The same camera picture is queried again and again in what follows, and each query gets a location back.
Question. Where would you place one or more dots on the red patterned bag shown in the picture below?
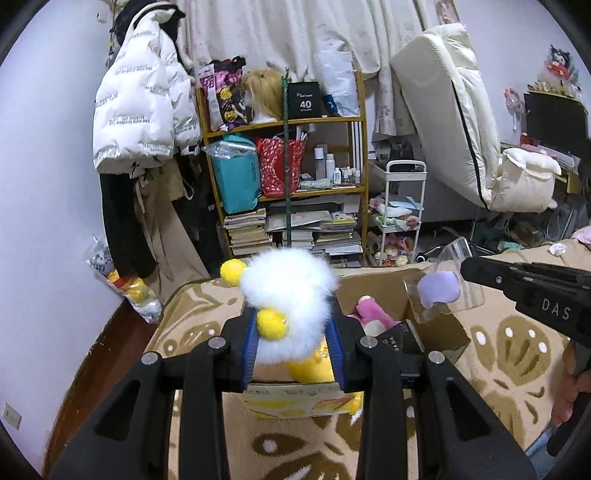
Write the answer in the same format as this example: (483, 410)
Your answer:
(272, 166)

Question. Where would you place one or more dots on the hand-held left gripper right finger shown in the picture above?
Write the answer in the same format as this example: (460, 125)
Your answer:
(335, 355)

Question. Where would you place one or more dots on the wooden shelf rack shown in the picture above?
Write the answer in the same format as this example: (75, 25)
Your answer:
(323, 190)

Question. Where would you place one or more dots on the small purple soft toy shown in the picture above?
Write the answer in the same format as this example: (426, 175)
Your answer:
(438, 288)

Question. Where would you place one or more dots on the yellow bear plush toy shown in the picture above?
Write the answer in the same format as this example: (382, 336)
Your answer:
(286, 286)

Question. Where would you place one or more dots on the white puffer jacket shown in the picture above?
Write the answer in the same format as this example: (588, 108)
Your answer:
(134, 101)

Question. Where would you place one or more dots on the plastic bag of toys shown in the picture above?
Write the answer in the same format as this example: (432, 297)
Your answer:
(134, 290)

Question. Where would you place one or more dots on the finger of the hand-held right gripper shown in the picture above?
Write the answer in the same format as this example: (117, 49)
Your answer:
(494, 277)

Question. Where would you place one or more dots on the beige patterned blanket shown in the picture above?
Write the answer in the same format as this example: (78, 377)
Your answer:
(508, 369)

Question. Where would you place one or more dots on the stack of books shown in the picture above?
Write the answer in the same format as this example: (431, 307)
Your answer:
(247, 233)

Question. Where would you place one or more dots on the pile of magazines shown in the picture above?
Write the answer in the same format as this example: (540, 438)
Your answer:
(323, 228)

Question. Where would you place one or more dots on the black box with white print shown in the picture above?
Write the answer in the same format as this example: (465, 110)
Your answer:
(304, 101)

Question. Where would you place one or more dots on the person's right hand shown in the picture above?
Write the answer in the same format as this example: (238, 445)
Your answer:
(565, 397)

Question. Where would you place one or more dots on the clear packet with purple item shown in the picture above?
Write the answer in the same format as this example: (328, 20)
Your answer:
(461, 256)

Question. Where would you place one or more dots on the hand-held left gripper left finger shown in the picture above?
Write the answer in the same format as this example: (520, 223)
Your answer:
(248, 350)

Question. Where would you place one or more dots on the white trolley cart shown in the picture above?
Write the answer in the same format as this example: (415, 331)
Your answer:
(406, 166)

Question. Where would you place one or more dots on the pink hand fan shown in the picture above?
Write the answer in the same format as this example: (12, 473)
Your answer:
(513, 101)

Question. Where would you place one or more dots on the clear plastic bag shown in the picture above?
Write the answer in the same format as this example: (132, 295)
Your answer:
(337, 78)

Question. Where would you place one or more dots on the black pink patterned bag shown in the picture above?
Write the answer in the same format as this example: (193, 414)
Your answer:
(226, 92)

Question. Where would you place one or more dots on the white crumpled tissue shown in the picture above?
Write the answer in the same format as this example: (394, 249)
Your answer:
(557, 249)

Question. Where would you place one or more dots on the cream cushion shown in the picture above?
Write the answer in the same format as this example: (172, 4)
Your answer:
(521, 180)

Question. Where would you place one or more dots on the white mattress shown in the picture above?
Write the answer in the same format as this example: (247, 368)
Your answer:
(443, 101)

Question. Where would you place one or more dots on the group of white bottles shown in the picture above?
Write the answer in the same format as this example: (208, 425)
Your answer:
(330, 168)

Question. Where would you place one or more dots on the green pole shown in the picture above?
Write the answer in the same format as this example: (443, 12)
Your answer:
(288, 184)

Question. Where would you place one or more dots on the white flat boards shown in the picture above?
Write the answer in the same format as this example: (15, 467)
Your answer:
(357, 152)

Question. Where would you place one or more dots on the black white character plush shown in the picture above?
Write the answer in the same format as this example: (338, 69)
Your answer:
(561, 64)

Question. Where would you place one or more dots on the black monitor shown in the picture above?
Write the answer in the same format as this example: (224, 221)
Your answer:
(554, 120)

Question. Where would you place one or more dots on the wall outlet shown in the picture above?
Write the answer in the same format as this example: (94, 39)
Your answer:
(12, 414)

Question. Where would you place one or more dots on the blond wig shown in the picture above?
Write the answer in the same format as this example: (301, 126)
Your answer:
(263, 92)

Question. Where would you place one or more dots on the pink plush toy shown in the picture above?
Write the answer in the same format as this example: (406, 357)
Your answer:
(369, 311)

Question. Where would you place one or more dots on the printed cardboard box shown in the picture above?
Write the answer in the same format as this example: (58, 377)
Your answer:
(277, 400)

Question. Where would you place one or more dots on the black hanging garment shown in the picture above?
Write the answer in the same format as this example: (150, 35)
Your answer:
(120, 221)

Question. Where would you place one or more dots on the teal bag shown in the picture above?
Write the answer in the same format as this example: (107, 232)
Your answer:
(235, 180)

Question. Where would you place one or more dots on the person's leg in jeans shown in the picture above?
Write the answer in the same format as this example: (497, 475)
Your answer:
(540, 454)

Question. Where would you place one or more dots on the beige hanging trousers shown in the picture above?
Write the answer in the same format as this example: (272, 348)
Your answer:
(161, 240)

